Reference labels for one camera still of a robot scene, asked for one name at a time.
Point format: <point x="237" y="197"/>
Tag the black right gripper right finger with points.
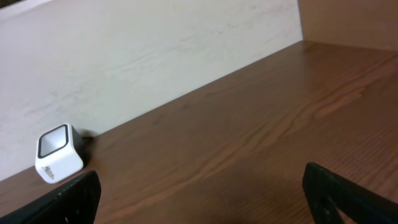
<point x="328" y="193"/>

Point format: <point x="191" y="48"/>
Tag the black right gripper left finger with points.
<point x="76" y="201"/>

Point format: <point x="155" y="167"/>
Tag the white barcode scanner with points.
<point x="60" y="153"/>

